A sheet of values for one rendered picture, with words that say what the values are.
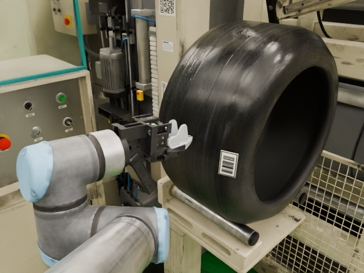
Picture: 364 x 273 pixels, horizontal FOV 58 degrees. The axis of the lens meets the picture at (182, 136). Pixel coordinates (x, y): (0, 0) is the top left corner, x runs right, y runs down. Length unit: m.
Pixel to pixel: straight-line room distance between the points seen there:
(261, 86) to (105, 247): 0.49
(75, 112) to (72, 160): 0.79
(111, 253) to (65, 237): 0.20
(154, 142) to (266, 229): 0.66
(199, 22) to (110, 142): 0.60
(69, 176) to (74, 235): 0.10
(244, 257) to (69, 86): 0.85
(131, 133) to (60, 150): 0.14
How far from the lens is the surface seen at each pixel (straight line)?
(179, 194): 1.14
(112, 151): 0.59
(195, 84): 0.80
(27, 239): 1.44
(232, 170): 0.75
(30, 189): 0.56
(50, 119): 1.31
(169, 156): 0.68
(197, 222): 1.10
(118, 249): 0.42
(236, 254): 1.03
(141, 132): 0.65
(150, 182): 0.71
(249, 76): 0.75
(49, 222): 0.59
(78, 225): 0.59
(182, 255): 1.48
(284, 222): 1.24
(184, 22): 1.04
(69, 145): 0.57
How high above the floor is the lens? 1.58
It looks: 26 degrees down
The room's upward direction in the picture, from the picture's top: straight up
